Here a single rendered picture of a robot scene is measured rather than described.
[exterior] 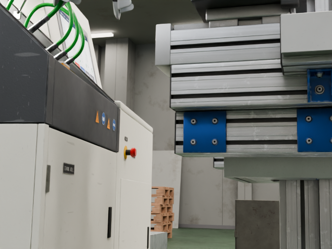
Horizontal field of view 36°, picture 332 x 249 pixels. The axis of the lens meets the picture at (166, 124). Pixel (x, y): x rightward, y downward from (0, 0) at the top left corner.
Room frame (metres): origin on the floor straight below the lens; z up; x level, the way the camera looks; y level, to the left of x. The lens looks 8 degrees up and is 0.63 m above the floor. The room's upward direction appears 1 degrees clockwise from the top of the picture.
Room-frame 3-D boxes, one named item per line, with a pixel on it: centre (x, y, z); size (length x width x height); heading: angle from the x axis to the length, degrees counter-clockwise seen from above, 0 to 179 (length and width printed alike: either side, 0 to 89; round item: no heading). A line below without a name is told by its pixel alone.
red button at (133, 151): (1.90, 0.13, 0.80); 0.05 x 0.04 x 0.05; 172
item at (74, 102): (1.46, 0.24, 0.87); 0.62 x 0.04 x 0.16; 172
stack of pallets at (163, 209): (8.35, 0.45, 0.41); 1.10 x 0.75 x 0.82; 74
